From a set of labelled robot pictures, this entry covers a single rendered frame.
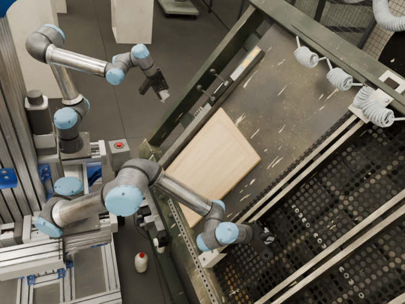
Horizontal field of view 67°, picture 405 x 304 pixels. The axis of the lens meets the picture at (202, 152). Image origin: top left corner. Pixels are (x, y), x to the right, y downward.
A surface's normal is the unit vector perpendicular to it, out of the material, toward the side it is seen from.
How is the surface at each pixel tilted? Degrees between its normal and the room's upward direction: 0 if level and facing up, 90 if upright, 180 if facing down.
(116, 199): 85
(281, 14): 57
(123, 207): 85
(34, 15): 90
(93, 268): 0
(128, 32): 90
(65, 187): 8
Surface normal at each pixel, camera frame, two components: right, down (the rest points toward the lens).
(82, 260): 0.17, -0.72
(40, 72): 0.32, 0.69
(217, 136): -0.65, -0.24
